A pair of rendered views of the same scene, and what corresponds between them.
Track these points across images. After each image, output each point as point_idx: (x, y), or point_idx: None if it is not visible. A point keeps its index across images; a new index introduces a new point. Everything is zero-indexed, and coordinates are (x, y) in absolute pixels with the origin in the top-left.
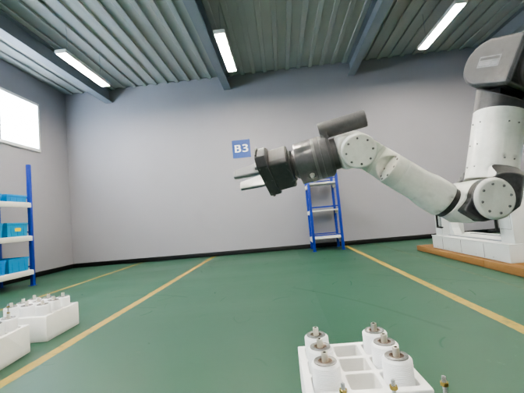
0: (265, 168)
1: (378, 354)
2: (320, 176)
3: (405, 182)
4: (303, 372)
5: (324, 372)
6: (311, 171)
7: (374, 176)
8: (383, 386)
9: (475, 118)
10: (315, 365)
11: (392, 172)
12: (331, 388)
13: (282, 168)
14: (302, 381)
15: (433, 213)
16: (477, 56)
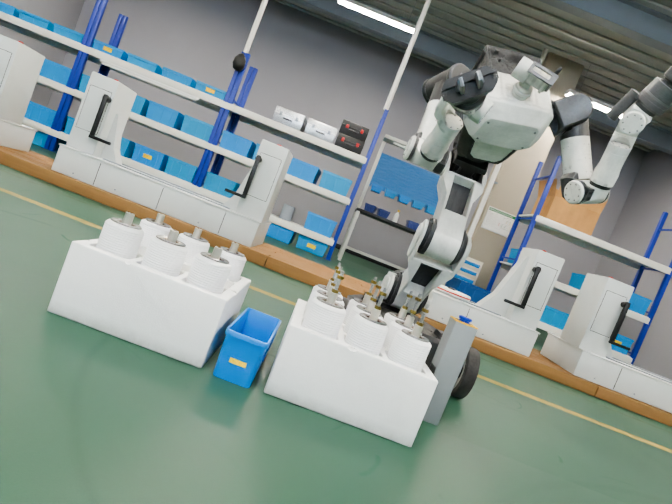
0: (489, 92)
1: (199, 251)
2: (468, 112)
3: (454, 137)
4: (164, 275)
5: (229, 270)
6: (477, 108)
7: (443, 120)
8: (232, 281)
9: None
10: (219, 263)
11: (460, 129)
12: (223, 288)
13: (482, 95)
14: (119, 292)
15: (433, 158)
16: (460, 70)
